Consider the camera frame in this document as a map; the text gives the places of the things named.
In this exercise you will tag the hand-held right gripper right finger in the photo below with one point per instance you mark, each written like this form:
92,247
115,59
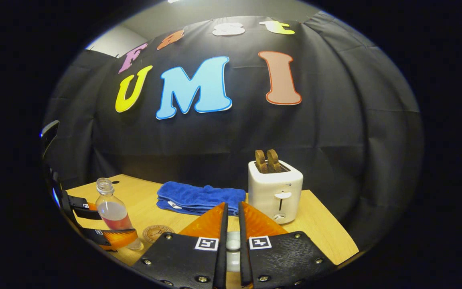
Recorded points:
245,265

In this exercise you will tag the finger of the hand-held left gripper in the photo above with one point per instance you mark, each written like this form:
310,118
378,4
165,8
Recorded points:
82,206
94,235

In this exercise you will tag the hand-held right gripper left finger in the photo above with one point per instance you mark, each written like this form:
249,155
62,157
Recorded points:
221,265

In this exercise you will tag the clear plastic water bottle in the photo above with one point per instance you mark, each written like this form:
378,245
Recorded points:
112,212

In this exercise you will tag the round brown coaster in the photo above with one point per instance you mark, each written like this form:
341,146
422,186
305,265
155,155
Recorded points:
155,233

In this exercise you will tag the folded blue towel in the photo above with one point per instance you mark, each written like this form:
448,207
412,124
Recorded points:
199,196

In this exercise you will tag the white toaster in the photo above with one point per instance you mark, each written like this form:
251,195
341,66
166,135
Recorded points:
271,192

